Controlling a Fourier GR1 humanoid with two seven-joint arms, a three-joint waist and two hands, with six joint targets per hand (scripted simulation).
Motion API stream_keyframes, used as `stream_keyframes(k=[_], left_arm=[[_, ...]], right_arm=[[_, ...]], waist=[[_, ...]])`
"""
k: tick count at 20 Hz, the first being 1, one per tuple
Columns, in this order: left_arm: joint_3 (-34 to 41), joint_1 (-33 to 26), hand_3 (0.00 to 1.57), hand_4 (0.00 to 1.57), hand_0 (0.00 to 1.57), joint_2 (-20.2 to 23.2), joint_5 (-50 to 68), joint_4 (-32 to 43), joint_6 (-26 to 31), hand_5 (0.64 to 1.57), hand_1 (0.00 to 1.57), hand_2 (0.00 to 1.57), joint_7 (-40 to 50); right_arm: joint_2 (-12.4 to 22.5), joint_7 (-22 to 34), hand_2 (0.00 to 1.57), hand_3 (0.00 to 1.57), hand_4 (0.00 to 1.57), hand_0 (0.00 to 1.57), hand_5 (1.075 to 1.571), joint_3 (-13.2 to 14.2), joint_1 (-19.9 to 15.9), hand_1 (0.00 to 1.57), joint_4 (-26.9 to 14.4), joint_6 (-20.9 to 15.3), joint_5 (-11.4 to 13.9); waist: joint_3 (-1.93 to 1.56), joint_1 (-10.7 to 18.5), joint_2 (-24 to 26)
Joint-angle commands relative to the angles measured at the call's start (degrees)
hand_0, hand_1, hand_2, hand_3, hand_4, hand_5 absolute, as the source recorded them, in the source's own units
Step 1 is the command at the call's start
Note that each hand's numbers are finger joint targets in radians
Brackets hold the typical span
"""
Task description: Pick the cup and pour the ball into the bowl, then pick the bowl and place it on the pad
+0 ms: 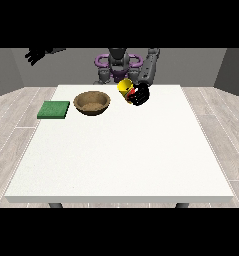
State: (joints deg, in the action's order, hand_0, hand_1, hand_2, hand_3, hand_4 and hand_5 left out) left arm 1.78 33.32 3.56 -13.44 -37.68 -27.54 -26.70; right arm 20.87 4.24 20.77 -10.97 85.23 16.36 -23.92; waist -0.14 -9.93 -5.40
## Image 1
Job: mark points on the brown wooden bowl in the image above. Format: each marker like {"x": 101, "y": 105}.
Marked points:
{"x": 91, "y": 102}

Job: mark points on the dark table leg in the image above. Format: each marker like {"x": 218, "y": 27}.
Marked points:
{"x": 55, "y": 205}
{"x": 182, "y": 205}

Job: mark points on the yellow cup with melon print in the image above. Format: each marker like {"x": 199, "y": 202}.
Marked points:
{"x": 125, "y": 88}

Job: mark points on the green square pad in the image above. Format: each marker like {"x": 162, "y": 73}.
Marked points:
{"x": 53, "y": 109}

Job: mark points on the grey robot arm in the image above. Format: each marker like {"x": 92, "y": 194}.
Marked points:
{"x": 56, "y": 50}
{"x": 148, "y": 68}

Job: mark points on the grey robot trunk purple rings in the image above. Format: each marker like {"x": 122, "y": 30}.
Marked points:
{"x": 117, "y": 65}

